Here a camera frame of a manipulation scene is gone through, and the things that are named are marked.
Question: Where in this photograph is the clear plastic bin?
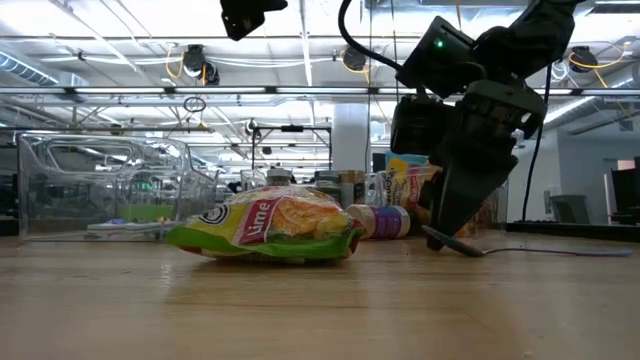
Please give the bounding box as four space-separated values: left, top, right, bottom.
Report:
363 162 510 239
16 132 220 243

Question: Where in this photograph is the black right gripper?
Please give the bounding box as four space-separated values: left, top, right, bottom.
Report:
426 79 548 252

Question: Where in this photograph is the white pillar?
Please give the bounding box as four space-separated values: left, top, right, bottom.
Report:
332 102 371 171

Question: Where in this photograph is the purple spoon teal handle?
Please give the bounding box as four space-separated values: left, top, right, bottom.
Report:
421 224 634 259

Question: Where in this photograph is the dark monitor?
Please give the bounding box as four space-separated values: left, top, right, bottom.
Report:
603 158 640 225

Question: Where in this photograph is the black camera stand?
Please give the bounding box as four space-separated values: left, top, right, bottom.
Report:
248 123 334 174

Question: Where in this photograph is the gold lid seasoning jar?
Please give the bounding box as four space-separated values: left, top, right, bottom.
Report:
337 169 367 210

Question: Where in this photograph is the grey box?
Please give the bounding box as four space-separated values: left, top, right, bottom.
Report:
548 194 592 224

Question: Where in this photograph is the green lid spice jar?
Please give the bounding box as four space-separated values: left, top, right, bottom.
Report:
313 170 342 202

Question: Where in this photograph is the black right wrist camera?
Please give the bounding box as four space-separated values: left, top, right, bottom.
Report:
388 92 457 157

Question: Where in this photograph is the lime chili shrimp ramen packet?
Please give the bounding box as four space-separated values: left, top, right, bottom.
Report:
164 184 365 265

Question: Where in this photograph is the blue label spice jar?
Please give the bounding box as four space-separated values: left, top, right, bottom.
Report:
346 203 414 241

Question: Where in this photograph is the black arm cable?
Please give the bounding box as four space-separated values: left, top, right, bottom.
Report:
520 62 555 222
337 0 404 72

